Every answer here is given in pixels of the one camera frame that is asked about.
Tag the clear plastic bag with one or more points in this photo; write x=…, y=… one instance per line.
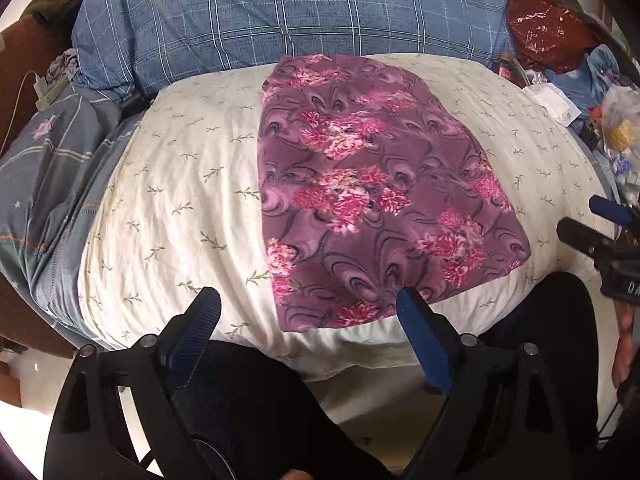
x=620, y=129

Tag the blue plaid quilt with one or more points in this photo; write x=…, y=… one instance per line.
x=129, y=46

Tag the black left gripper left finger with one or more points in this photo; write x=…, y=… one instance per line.
x=89, y=439

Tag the white paper package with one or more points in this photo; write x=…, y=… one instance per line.
x=554, y=101

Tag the brown wooden headboard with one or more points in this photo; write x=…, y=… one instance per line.
x=27, y=50

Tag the purple floral cloth garment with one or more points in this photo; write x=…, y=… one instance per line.
x=368, y=186

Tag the dark red plastic bag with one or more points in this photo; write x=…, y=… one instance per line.
x=548, y=37

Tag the red label bottle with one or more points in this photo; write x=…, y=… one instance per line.
x=510, y=69

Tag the cream leaf-print bed sheet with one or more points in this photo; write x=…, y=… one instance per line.
x=183, y=211

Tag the white charger with cable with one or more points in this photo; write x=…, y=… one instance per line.
x=46, y=94

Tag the grey blue patterned bedding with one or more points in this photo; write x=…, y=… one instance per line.
x=53, y=178

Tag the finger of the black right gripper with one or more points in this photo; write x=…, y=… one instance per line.
x=584, y=239
x=614, y=212

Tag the person's right hand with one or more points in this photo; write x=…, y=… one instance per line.
x=624, y=354

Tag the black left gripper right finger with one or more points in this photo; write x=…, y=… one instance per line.
x=520, y=400

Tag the blue denim clothing pile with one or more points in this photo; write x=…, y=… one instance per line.
x=586, y=86

